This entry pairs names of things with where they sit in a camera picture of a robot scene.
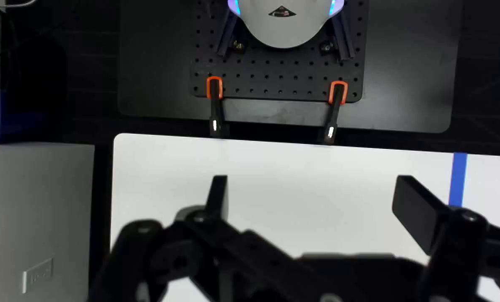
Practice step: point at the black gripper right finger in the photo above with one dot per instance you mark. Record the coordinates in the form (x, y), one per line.
(420, 212)

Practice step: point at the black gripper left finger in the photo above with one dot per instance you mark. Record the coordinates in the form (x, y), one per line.
(217, 197)

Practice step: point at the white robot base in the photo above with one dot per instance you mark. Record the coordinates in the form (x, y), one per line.
(285, 24)

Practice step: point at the blue tape line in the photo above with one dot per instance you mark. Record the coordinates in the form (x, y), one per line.
(457, 180)

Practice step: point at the orange black clamp left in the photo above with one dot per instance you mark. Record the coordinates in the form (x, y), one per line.
(216, 96)

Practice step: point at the orange black clamp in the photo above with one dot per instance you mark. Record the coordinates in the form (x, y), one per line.
(337, 99)
(216, 96)

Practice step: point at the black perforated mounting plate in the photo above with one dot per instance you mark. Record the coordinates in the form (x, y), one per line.
(222, 46)

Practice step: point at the orange black clamp right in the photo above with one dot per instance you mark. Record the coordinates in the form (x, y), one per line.
(337, 99)

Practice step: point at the grey cabinet box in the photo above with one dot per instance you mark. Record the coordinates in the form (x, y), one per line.
(46, 193)

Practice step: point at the dark blue bin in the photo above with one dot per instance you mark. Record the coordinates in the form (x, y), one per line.
(33, 79)

